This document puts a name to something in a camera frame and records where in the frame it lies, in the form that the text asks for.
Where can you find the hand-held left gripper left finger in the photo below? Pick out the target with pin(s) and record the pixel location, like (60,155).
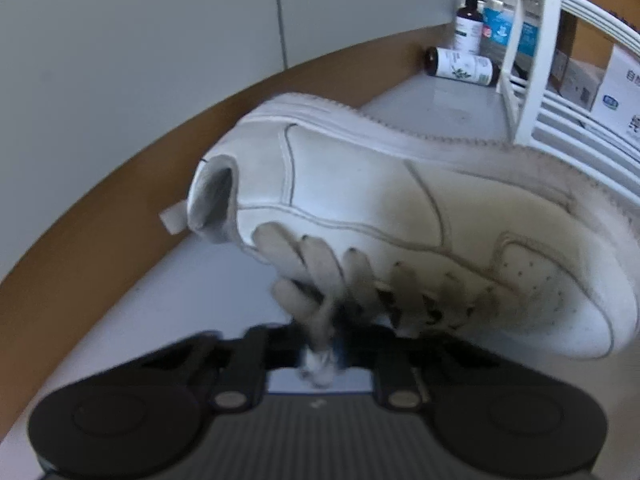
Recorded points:
(280,347)

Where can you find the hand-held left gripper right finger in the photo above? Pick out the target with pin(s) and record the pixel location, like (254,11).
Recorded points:
(360,350)

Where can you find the white lace-up sneaker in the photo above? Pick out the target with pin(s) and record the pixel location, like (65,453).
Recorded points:
(400,220)

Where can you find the white metal shoe rack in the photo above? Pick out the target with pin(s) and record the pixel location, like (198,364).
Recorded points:
(542,60)

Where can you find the brown bottle white label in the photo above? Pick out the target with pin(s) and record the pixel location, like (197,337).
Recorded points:
(460,65)

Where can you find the brown spray bottle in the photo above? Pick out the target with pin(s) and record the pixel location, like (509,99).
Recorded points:
(467,25)

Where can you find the small white box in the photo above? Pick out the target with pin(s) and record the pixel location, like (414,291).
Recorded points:
(575,80)

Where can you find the white printed carton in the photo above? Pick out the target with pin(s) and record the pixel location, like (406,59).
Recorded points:
(622,95)

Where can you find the clear plastic water bottle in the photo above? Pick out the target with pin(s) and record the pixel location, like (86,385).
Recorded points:
(500,10)

